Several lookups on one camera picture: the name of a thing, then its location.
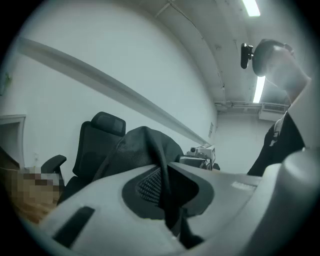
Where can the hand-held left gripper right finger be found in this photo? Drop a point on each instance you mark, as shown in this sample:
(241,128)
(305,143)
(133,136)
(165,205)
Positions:
(240,212)

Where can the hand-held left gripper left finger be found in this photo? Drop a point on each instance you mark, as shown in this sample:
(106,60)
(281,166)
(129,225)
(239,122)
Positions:
(105,200)

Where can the black mesh office chair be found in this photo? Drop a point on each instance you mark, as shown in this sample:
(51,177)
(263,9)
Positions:
(95,142)

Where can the dark grey backpack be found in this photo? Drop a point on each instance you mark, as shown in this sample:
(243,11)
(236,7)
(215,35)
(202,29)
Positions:
(147,147)

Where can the person's left forearm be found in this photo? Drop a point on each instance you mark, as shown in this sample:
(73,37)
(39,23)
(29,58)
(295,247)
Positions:
(308,120)

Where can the grey boxy device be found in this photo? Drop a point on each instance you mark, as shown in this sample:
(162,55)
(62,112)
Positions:
(203,150)

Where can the silver device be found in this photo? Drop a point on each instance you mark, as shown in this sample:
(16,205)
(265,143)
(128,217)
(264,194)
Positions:
(191,160)

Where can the white air conditioner unit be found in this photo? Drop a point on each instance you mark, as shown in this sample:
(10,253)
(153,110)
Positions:
(272,111)

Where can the long ceiling light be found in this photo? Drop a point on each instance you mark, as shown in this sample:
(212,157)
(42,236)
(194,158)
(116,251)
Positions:
(251,7)
(259,88)

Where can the person's head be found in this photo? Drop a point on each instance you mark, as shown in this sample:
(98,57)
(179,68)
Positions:
(280,67)

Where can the white ceiling conduit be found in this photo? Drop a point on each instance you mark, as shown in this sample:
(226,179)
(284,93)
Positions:
(192,25)

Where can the white wall notice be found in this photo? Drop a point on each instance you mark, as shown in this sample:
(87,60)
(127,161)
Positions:
(211,130)

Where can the grey door frame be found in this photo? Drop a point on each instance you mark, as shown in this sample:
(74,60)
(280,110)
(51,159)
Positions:
(21,140)

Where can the grey wall trunking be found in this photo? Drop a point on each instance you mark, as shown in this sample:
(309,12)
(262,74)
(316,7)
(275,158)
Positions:
(112,83)

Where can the black head-mounted camera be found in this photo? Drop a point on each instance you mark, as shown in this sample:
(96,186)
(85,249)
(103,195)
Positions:
(246,56)

